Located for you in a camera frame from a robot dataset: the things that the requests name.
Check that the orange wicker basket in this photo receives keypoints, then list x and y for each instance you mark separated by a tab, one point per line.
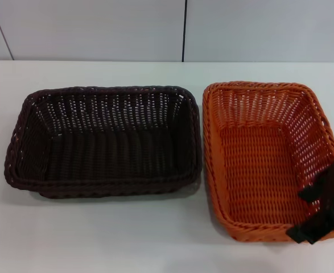
257	170

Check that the dark brown wicker basket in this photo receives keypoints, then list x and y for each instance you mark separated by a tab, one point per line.
104	159

